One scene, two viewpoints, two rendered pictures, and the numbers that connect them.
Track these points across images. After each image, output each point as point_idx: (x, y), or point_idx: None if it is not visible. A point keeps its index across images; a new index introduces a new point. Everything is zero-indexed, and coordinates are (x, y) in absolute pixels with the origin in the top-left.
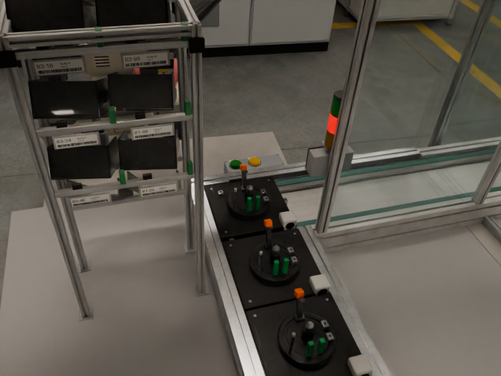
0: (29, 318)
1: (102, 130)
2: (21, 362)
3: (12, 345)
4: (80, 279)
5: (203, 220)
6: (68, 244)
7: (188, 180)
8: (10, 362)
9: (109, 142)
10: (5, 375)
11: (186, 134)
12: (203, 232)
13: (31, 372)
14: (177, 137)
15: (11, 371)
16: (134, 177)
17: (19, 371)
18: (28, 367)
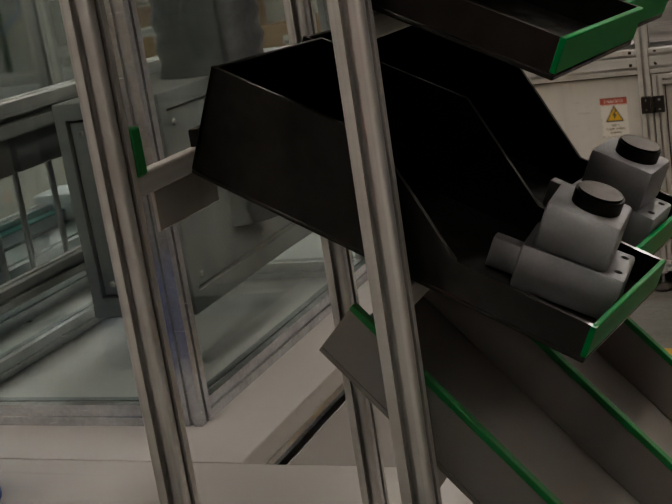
0: (451, 500)
1: (622, 145)
2: (341, 491)
3: (396, 482)
4: (364, 431)
5: (142, 415)
6: (331, 279)
7: (404, 430)
8: (355, 480)
9: (638, 217)
10: (331, 476)
11: (366, 182)
12: (154, 476)
13: (304, 501)
14: (402, 196)
15: (332, 482)
16: (566, 376)
17: (321, 489)
18: (320, 498)
